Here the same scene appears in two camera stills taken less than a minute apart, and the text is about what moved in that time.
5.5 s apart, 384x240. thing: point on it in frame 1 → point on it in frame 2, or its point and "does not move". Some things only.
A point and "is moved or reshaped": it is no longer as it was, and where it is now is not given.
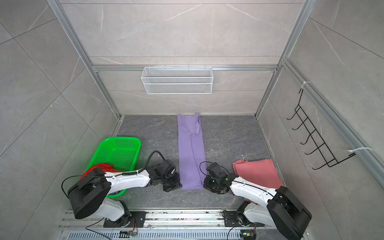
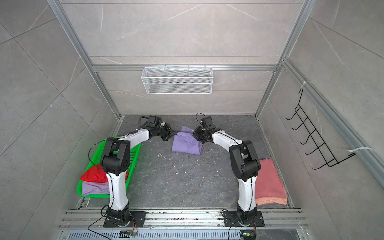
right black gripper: x=206 y=184 → x=196 y=134
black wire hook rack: x=316 y=135 does not move
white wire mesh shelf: x=177 y=80 does not move
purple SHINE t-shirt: x=192 y=165 is moved or reshaped
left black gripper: x=178 y=185 → x=168 y=126
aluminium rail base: x=179 y=224 does not move
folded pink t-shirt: x=262 y=172 does not move
